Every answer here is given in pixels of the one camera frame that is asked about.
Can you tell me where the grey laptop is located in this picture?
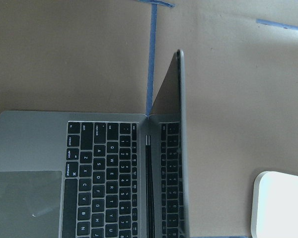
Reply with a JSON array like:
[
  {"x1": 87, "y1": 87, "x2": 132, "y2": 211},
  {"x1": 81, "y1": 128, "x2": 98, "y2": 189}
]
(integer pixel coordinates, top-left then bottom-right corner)
[{"x1": 0, "y1": 50, "x2": 189, "y2": 238}]

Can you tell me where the white desk lamp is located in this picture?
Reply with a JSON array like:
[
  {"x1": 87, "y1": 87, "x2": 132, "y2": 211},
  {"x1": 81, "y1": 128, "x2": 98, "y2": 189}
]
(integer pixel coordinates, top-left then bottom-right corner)
[{"x1": 251, "y1": 171, "x2": 298, "y2": 238}]

